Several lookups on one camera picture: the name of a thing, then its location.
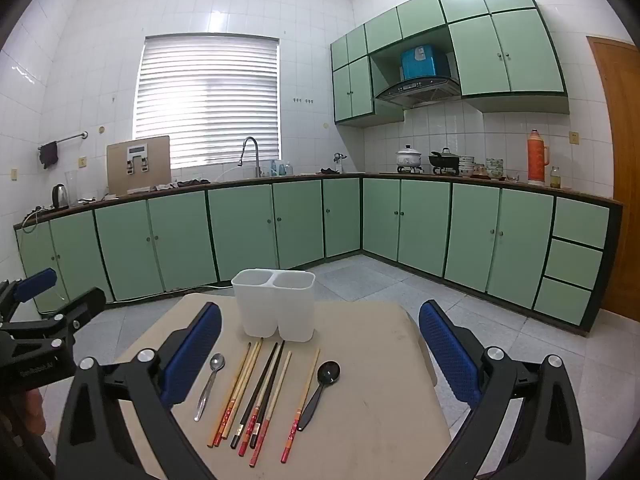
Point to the metal spoon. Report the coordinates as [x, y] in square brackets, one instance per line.
[217, 362]

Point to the brown cardboard box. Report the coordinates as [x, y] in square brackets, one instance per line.
[150, 165]

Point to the electric kettle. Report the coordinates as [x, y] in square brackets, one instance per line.
[60, 197]

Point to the white cooking pot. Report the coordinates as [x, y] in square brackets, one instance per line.
[409, 157]

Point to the green wall cabinets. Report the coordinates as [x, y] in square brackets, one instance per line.
[520, 55]

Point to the clear glass jug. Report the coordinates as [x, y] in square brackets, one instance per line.
[72, 187]

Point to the white window blind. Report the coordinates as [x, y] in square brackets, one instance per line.
[210, 100]

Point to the gas stove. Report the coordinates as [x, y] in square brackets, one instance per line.
[425, 170]

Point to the white two-compartment utensil holder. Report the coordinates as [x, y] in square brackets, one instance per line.
[295, 310]

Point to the orange thermos flask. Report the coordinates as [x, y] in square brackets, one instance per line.
[536, 160]

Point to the oil bottle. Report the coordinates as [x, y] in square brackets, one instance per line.
[555, 179]

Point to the person's left hand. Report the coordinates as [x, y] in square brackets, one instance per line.
[34, 412]

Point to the metal kitchen faucet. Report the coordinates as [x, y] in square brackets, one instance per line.
[257, 157]

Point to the black plastic spoon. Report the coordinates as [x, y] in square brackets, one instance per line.
[329, 374]

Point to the dark cloth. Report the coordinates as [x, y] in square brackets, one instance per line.
[192, 182]

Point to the green base cabinet run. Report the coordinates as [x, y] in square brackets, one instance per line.
[240, 235]

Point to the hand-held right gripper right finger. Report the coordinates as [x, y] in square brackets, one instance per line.
[445, 350]

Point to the small countertop appliance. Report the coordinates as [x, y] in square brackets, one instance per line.
[340, 162]

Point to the patterned cups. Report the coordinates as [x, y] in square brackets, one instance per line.
[494, 169]

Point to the wooden door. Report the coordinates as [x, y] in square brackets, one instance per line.
[620, 160]

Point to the stack of bowls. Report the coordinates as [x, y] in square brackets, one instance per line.
[467, 166]

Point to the green base cabinets with drawers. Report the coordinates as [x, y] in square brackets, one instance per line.
[475, 235]

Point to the dark hanging towel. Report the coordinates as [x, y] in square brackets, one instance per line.
[49, 155]

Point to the dish soap bottles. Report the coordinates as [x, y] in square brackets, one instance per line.
[281, 168]

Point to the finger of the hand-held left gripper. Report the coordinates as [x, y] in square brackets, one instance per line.
[35, 283]
[87, 305]

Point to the blue box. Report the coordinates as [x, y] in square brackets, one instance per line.
[422, 62]

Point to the black range hood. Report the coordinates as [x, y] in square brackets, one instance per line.
[417, 91]

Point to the black wok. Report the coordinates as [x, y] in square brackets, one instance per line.
[443, 160]

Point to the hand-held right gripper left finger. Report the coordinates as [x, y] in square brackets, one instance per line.
[195, 350]

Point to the metal towel rail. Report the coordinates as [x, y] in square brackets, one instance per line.
[70, 138]

